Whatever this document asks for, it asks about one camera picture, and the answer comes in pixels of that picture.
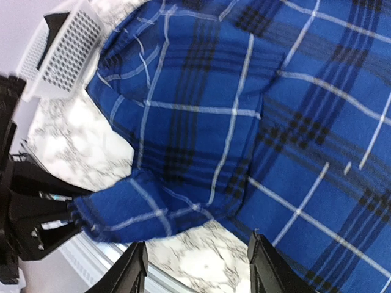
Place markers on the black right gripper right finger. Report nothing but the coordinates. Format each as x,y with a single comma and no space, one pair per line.
269,273

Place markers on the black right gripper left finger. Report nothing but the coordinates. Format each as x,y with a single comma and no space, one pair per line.
128,273

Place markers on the blue plaid long sleeve shirt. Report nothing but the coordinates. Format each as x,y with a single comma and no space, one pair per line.
266,116

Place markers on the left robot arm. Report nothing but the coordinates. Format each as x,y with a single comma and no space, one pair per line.
34,216

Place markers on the white plastic basket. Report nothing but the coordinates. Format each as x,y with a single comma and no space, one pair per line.
68,57

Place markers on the black shirt in basket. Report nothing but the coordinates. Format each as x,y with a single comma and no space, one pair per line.
54,22

